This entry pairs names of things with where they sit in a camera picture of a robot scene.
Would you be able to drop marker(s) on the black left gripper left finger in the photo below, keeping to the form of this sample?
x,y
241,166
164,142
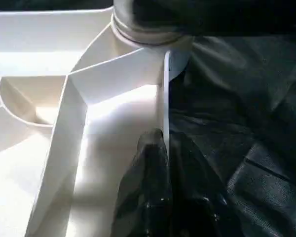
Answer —
x,y
143,192

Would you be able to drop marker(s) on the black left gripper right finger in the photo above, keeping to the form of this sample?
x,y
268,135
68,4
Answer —
x,y
197,202

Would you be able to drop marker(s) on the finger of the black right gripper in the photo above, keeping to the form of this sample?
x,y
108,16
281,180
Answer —
x,y
187,17

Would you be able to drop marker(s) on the white plastic table leg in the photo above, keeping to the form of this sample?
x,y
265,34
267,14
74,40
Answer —
x,y
124,27

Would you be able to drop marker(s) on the white plastic table top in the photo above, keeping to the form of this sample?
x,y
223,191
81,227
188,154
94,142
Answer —
x,y
101,111

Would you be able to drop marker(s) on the black mat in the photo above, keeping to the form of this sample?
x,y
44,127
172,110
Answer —
x,y
236,123

